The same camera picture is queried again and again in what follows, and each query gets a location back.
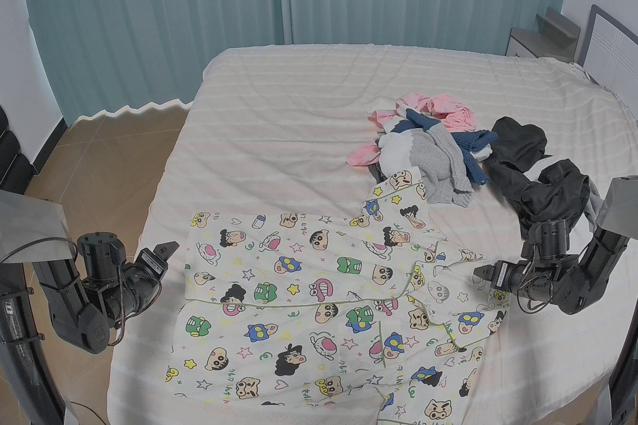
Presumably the white printed pyjama top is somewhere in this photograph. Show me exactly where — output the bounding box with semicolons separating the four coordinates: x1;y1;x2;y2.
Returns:
164;166;510;425

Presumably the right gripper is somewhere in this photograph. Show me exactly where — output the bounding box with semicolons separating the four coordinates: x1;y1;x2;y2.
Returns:
472;260;537;300

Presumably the grey bedside table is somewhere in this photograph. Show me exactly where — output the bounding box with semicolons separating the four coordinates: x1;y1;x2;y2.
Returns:
505;6;582;63

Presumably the black garment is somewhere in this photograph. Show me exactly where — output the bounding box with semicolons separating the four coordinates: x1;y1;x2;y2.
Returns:
485;116;592;240

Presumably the grey garment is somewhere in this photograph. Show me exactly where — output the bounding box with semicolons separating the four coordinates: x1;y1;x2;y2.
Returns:
585;178;607;235

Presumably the bed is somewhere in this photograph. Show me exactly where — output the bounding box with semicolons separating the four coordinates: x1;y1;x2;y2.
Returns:
107;4;638;425

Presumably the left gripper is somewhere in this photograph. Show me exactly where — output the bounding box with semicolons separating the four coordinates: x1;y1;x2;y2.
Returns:
122;241;180;312

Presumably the black cable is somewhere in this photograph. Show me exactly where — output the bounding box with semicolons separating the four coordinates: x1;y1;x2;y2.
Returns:
0;237;81;265
64;400;109;425
515;273;555;315

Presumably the pile of clothes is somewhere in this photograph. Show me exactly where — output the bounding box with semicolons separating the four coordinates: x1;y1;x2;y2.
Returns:
346;90;499;208

